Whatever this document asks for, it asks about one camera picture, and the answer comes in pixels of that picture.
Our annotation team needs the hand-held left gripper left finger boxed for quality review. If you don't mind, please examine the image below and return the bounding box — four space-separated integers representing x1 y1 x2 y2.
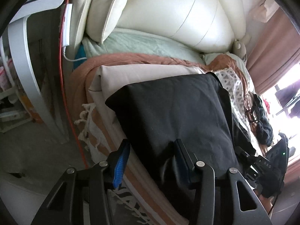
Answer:
30 139 131 225

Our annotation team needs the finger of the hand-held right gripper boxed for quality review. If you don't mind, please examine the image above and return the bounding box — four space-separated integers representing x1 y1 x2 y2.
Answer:
234 146 258 169

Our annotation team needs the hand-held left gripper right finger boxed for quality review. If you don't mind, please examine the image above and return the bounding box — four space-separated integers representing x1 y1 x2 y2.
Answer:
173 139 273 225

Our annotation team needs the black button-up jacket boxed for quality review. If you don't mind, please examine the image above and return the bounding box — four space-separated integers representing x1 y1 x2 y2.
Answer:
105 73 256 194

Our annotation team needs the person's right forearm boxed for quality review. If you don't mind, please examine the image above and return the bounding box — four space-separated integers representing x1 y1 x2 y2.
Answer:
256 166 286 219

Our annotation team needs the dark knit sweater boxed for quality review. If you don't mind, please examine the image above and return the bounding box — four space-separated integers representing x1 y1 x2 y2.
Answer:
254 95 274 146

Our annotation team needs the window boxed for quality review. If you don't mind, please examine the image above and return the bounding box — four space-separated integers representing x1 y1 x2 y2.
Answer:
260 75 300 164

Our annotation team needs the dark hanging garment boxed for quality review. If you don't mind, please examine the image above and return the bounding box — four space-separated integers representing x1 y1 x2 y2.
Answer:
275 84 300 118

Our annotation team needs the bed with patterned cover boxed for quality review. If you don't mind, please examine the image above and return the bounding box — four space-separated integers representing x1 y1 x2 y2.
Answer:
75 67 258 225

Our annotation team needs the folded beige sheet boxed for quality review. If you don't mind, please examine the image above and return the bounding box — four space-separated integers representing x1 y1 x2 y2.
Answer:
88 63 211 122

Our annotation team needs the pink curtain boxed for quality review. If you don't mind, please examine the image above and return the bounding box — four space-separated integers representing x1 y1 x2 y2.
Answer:
246 7 300 95

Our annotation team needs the plush toy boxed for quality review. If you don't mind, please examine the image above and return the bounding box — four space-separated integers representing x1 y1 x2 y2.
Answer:
233 35 249 62

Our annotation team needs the light green pillow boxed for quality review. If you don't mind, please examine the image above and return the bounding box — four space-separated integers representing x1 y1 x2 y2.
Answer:
82 28 205 64

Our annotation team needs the white side table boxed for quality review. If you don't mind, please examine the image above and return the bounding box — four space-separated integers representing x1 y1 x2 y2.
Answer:
7 0 69 144

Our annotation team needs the white power adapter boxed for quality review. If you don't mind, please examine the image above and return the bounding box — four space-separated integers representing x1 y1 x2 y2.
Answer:
63 3 88 62

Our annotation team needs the cream leather headboard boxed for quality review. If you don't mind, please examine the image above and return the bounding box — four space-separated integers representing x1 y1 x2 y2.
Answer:
73 0 247 53

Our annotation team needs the cream hanging cloth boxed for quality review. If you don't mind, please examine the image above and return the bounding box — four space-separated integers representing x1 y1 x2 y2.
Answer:
253 0 282 22

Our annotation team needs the dark tangled cord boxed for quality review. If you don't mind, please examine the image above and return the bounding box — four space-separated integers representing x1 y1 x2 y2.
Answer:
244 91 259 125

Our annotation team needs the orange cable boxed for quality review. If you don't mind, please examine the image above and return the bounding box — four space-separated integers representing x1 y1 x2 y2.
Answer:
60 0 89 169

